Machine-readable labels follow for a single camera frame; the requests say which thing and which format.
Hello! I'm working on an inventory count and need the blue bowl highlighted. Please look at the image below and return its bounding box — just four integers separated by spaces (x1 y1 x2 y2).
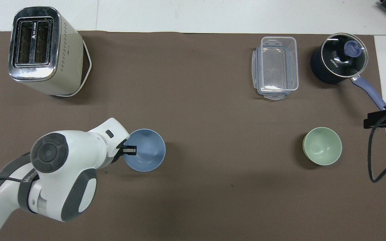
123 129 166 172

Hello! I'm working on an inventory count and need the green bowl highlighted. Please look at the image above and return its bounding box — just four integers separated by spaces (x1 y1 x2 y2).
302 127 342 166

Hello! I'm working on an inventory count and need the cream and chrome toaster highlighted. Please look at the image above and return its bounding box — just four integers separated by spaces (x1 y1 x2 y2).
8 6 92 98

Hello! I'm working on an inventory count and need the clear container lid, blue seal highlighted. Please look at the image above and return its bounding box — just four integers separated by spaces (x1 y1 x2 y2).
252 45 297 101

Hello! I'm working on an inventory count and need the clear plastic food container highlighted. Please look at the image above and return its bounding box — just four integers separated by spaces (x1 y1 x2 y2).
260 36 299 92

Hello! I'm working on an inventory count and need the dark blue saucepan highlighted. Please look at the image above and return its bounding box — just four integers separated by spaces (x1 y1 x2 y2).
311 33 386 111

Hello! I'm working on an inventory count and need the glass pot lid, blue knob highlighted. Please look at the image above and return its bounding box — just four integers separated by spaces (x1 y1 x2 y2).
321 33 369 79

